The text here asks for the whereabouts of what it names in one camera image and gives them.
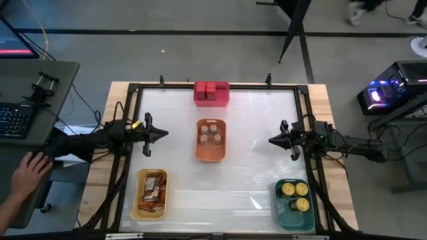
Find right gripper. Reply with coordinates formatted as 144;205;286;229
268;119;313;162

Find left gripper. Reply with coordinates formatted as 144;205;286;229
130;112;169;157

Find yellow lid spice jar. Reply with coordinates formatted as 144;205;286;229
279;182;296;199
294;183;310;198
288;197;311;213

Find brown white-label spice packet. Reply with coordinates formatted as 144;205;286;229
143;175;161;203

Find red smoked paprika tin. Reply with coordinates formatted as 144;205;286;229
205;81;218;101
195;81;207;101

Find person's forearm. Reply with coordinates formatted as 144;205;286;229
0;194;25;227

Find white glossy table sheet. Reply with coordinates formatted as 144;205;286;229
118;87;310;233

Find orange plastic bin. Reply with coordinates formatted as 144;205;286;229
194;118;228;163

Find yellow plastic bin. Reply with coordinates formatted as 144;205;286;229
129;169;169;221

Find red plastic bin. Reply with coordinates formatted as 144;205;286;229
193;81;231;108

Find teal plastic bin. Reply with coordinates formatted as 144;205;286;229
274;179;316;233

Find white paper sheet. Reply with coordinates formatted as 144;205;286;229
53;125;98;168

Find black lit computer tower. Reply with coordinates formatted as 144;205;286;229
356;59;427;117

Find grey equipment stand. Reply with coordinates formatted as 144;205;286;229
366;96;427;194

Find person's hand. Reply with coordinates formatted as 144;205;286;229
11;151;54;201

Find black backlit keyboard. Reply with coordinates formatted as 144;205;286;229
0;103;34;140

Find grey desk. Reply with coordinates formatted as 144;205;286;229
0;59;81;229

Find person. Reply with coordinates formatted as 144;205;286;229
348;0;382;27
405;0;427;26

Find white fan base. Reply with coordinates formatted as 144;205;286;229
402;35;427;59

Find computer monitor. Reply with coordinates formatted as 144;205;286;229
0;15;41;60

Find black table frame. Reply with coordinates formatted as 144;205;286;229
79;75;358;234

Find silver bottom bracket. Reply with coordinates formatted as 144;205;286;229
105;233;145;240
292;234;330;240

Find black desk clamp mount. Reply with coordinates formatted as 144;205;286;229
22;71;61;108

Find yellow cable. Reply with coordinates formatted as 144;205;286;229
20;0;49;61

